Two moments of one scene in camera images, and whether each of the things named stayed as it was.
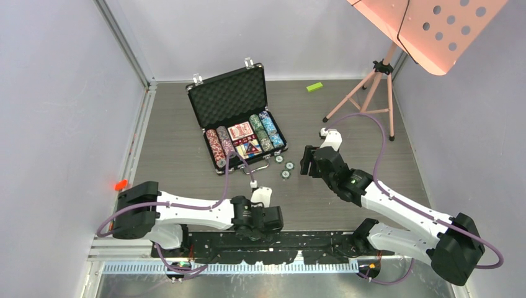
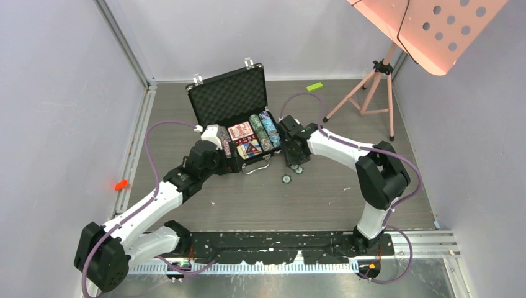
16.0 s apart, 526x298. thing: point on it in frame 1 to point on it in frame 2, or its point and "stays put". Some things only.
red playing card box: [239, 131] stays put
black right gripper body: [315, 172] to [291, 155]
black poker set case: [231, 109] stays put
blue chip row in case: [275, 138] stays put
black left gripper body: [260, 230] to [221, 165]
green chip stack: [266, 144] stays put
